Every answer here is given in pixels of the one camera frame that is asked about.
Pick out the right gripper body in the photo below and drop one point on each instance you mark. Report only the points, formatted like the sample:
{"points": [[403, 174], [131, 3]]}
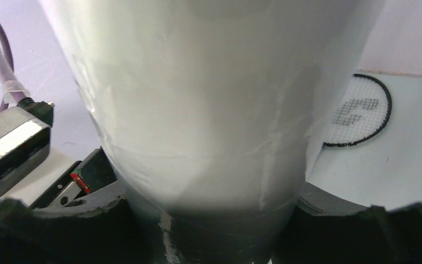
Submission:
{"points": [[80, 179]]}

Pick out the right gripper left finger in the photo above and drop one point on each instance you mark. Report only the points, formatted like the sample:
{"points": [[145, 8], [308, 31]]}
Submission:
{"points": [[97, 228]]}

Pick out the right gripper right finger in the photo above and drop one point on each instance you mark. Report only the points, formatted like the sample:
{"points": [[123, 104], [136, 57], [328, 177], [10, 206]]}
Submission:
{"points": [[325, 228]]}

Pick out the badminton racket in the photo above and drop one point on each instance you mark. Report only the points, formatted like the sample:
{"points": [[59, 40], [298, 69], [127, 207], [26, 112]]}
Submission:
{"points": [[364, 112]]}

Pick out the white shuttlecock tube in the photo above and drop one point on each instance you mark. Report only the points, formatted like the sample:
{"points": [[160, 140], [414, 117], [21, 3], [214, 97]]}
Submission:
{"points": [[212, 113]]}

